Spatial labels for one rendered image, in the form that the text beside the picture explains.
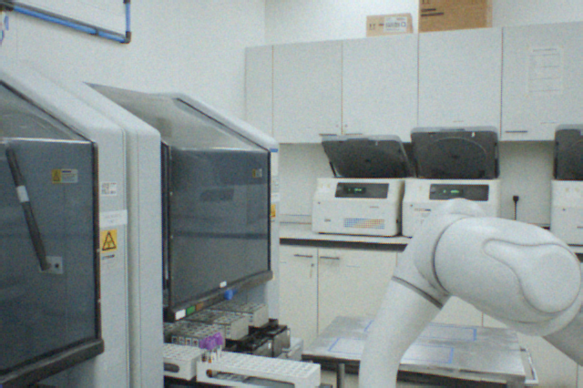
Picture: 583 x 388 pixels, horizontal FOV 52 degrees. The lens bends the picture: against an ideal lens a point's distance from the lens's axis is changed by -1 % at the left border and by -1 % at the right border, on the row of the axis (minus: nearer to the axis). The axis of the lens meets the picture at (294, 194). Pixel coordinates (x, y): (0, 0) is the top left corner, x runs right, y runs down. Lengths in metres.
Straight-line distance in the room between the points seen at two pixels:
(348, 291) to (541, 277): 3.05
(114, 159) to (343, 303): 2.72
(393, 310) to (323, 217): 2.84
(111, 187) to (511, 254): 0.84
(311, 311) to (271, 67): 1.71
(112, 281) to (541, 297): 0.89
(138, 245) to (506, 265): 0.87
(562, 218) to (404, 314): 2.66
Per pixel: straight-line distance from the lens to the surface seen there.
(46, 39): 2.84
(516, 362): 1.78
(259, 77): 4.35
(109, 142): 1.34
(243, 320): 1.90
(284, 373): 1.47
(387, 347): 1.02
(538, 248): 0.85
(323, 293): 3.90
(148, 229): 1.46
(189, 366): 1.58
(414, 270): 1.02
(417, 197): 3.69
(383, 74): 4.04
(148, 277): 1.47
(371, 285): 3.80
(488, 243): 0.88
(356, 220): 3.78
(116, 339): 1.40
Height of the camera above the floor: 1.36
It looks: 3 degrees down
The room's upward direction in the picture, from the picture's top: straight up
